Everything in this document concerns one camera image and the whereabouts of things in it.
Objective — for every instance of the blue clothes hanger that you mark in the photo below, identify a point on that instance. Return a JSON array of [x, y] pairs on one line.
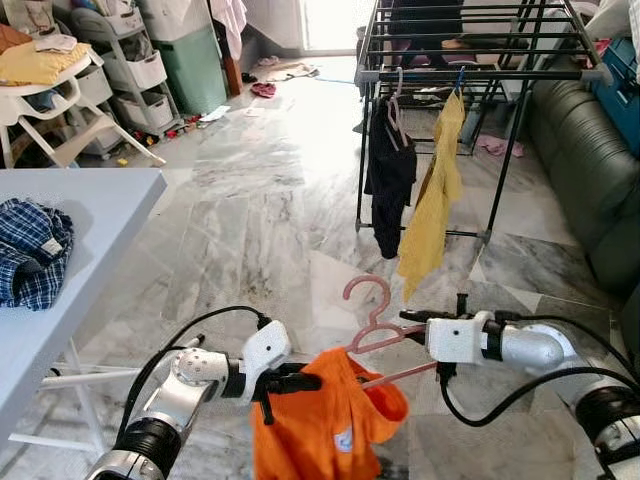
[[460, 83]]

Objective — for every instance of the grey-green leather sofa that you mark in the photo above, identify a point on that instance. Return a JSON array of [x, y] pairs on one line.
[[580, 160]]

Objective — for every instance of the white baby high chair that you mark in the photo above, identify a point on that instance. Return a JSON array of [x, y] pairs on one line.
[[50, 100]]

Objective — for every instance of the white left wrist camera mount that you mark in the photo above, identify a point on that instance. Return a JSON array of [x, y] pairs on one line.
[[265, 350]]

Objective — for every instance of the green plastic bin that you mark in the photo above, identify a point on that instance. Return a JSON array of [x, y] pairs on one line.
[[190, 70]]

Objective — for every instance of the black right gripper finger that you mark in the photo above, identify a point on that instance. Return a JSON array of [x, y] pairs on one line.
[[420, 316]]

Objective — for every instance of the yellow shirt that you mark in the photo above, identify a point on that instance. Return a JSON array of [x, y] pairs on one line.
[[430, 210]]

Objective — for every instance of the pink hanging cloth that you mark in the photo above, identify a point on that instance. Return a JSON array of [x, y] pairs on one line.
[[228, 20]]

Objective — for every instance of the black garment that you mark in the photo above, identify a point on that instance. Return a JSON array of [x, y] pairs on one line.
[[390, 180]]

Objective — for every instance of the white plastic drawer tower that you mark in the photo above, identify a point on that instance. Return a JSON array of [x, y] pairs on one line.
[[135, 75]]

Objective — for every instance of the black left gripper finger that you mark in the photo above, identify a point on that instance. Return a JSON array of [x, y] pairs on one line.
[[308, 381]]

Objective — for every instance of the blue plaid shorts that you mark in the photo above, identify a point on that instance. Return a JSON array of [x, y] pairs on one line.
[[35, 250]]

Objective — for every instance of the black metal drying rack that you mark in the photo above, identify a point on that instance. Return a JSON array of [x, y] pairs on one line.
[[480, 75]]

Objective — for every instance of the blue storage bag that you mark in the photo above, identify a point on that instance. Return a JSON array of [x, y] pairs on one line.
[[620, 90]]

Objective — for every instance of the beige curtain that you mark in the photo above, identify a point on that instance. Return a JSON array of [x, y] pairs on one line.
[[275, 20]]

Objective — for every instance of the pink slipper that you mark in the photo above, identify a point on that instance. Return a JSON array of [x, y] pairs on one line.
[[490, 145], [514, 152]]

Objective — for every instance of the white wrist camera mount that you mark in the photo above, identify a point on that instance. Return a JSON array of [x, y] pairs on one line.
[[265, 350], [455, 340]]

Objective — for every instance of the yellow folded towel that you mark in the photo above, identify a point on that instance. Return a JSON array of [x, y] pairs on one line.
[[40, 65]]

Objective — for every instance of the orange shirt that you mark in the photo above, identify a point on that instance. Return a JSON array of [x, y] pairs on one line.
[[310, 430]]

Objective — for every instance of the pale pink clothes hanger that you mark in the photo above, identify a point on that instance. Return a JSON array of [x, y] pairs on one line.
[[397, 115]]

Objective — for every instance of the white pillow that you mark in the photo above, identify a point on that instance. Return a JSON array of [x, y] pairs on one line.
[[620, 15]]

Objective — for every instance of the pale blue folding table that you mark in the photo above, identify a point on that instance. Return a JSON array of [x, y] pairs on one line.
[[90, 210]]

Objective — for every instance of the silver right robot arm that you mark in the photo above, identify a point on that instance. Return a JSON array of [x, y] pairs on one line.
[[530, 345]]

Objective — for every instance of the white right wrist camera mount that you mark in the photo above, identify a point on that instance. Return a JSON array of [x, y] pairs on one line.
[[455, 340]]

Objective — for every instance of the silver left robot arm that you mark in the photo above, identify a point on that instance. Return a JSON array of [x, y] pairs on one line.
[[190, 375]]

